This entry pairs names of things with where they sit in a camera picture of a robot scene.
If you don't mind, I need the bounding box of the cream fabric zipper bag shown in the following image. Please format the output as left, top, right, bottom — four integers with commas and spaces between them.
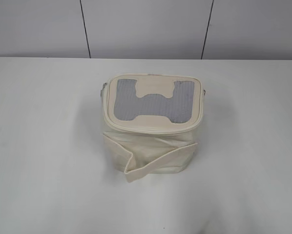
101, 74, 205, 182

